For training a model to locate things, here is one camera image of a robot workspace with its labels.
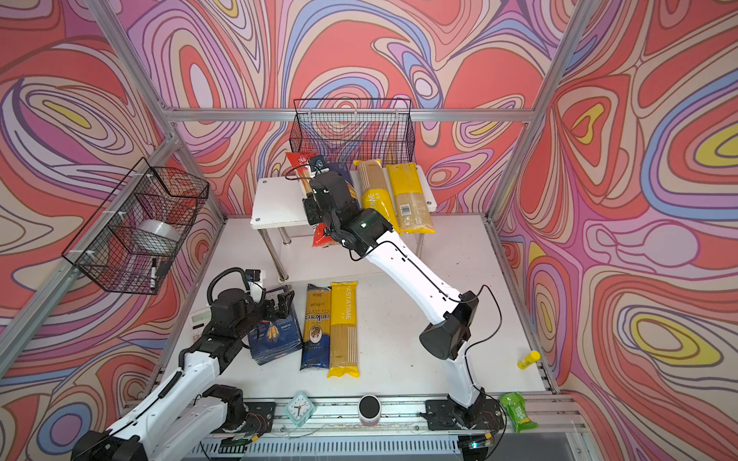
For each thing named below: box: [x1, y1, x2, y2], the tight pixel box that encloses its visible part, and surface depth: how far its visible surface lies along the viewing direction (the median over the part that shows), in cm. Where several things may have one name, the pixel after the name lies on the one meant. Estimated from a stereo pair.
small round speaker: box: [357, 393, 383, 427], surface depth 72 cm
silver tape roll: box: [133, 218, 183, 246], surface depth 73 cm
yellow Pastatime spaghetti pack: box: [326, 281, 361, 379], surface depth 88 cm
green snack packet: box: [499, 391, 539, 435], surface depth 75 cm
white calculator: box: [191, 308, 213, 339], surface depth 90 cm
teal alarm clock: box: [284, 390, 317, 428], surface depth 75 cm
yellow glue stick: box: [516, 350, 542, 371], surface depth 78 cm
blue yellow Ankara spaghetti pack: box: [299, 283, 332, 371], surface depth 88 cm
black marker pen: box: [149, 257, 157, 290], surface depth 73 cm
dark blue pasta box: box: [247, 285, 303, 366], surface depth 82 cm
